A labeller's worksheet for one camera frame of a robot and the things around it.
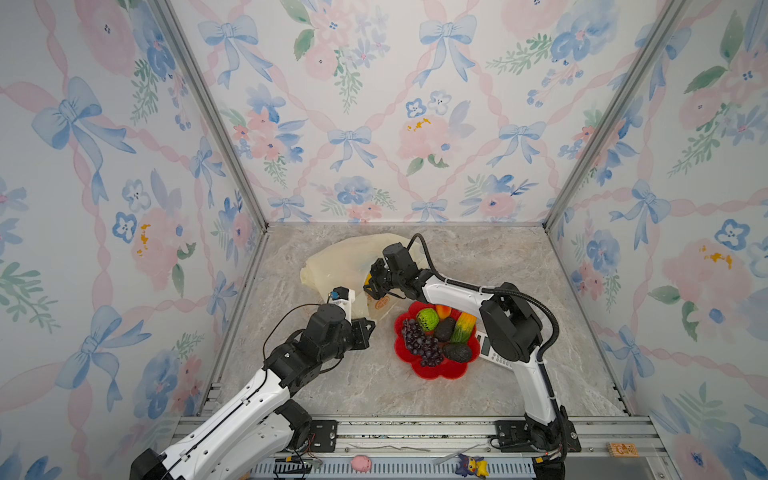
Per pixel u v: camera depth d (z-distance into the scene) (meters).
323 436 0.73
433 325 0.88
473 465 0.69
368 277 0.82
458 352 0.82
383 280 0.82
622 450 0.72
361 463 0.69
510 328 0.55
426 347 0.84
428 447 0.73
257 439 0.57
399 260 0.75
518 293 0.58
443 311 0.90
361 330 0.65
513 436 0.73
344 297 0.68
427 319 0.88
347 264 0.86
